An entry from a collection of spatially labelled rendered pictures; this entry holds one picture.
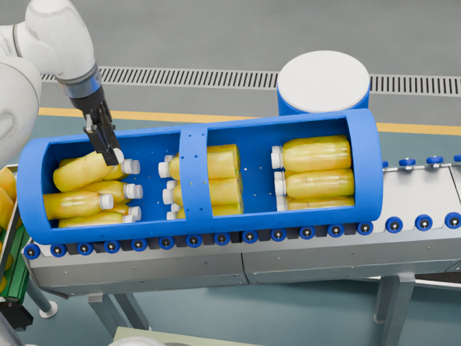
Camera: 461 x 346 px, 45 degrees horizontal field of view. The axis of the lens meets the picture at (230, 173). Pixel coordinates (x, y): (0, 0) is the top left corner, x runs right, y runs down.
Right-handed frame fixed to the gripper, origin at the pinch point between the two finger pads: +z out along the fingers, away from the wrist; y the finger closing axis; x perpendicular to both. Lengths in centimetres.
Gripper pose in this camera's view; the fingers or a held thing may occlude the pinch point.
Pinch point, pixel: (110, 148)
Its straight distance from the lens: 139.4
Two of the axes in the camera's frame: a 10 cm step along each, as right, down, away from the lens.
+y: -0.1, -7.8, 6.3
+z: 1.2, 6.2, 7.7
